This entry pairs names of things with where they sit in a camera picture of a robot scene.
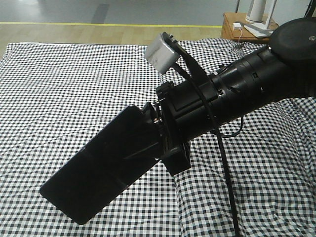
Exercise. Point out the white cylindrical air purifier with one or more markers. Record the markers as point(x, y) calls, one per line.
point(255, 11)

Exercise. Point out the checkered folded quilt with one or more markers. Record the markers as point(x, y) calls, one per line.
point(272, 163)

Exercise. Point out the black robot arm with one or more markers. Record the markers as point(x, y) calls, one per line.
point(285, 68)

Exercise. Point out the black smartphone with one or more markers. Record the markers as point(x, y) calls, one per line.
point(108, 164)

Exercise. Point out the white lamp base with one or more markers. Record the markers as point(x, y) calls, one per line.
point(262, 29)

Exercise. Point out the small white charger block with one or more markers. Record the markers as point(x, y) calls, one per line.
point(237, 26)

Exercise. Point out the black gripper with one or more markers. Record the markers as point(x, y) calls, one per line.
point(179, 116)

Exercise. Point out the wooden bedside table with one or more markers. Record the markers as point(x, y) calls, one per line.
point(242, 35)

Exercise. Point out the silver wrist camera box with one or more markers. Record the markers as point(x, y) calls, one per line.
point(160, 54)

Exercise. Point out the checkered bed sheet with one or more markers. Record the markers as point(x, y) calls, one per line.
point(53, 99)

